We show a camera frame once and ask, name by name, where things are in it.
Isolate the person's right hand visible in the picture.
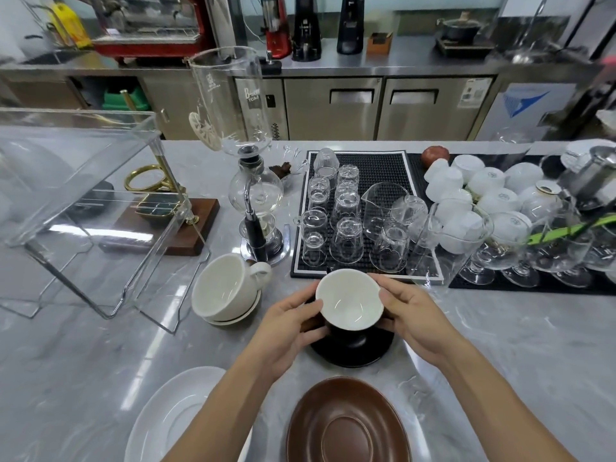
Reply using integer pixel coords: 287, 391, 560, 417
372, 273, 464, 367

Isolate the person's left hand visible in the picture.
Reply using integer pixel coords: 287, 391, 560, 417
250, 283, 331, 381

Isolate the black cup with white inside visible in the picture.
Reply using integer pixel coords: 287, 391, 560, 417
315, 268, 386, 353

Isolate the person's left forearm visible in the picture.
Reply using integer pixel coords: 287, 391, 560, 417
161, 342, 286, 462

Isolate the person's right forearm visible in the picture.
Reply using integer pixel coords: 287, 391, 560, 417
430, 347, 587, 462

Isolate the black saucer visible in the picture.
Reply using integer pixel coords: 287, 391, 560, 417
308, 322, 396, 369

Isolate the clear upturned glass cup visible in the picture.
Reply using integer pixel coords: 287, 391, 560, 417
370, 225, 411, 275

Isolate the small white saucer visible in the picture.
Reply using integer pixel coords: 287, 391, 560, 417
204, 288, 263, 327

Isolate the brown oval saucer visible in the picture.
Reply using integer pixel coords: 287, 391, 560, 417
286, 376, 413, 462

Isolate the large clear glass server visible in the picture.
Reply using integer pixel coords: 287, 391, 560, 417
408, 199, 495, 287

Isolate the clear glass pitcher with spout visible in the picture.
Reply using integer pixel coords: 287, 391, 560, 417
360, 182, 411, 242

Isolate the group of small clear glasses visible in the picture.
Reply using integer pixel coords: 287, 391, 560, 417
293, 147, 366, 268

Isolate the long black rubber bar mat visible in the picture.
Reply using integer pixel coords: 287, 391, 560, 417
408, 153, 616, 297

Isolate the small dish with brown bits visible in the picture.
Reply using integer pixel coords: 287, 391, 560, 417
269, 161, 301, 192

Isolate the large white saucer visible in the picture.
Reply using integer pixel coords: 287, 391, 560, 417
124, 366, 254, 462

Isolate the row of stemmed glasses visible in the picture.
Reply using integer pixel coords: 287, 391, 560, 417
458, 207, 616, 289

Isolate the pile of white ceramic cups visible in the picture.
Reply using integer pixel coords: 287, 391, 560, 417
423, 154, 565, 256

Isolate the reddish brown round cup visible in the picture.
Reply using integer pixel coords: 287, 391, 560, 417
421, 145, 451, 169

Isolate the brass dripper stand wooden base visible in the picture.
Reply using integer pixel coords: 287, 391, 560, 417
98, 89, 220, 258

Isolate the green stick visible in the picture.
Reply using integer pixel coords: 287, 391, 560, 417
526, 213, 616, 247

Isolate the glass siphon coffee maker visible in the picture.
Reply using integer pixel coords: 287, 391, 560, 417
187, 45, 290, 266

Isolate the stainless steel counter cabinet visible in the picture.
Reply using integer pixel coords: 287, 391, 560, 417
0, 36, 616, 142

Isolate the stainless steel pitcher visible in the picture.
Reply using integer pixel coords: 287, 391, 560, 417
557, 145, 616, 211

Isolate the white plate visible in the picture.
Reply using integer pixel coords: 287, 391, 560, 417
562, 139, 616, 170

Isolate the small wooden box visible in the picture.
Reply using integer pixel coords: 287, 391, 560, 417
366, 32, 394, 55

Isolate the clear acrylic display case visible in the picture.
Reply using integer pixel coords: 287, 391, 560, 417
0, 107, 213, 336

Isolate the black induction stove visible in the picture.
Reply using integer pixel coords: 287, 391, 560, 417
435, 38, 497, 59

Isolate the black coffee grinder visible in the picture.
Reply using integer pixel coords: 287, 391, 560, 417
336, 0, 365, 56
291, 0, 322, 62

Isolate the green basket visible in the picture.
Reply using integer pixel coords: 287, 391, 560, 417
103, 86, 151, 111

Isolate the black pot with lid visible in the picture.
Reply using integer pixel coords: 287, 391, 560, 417
436, 11, 491, 43

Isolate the red coffee grinder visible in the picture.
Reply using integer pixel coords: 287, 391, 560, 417
260, 0, 292, 61

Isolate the steel faucet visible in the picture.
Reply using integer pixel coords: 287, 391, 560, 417
509, 0, 550, 64

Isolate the red espresso machine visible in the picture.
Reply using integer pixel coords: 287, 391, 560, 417
71, 0, 216, 58

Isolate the yellow bottle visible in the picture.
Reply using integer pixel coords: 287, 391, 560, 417
47, 2, 93, 49

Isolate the white cup with handle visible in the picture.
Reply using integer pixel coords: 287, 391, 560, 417
192, 253, 273, 318

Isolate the clear glass cup with handle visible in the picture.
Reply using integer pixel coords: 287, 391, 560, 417
390, 194, 430, 228

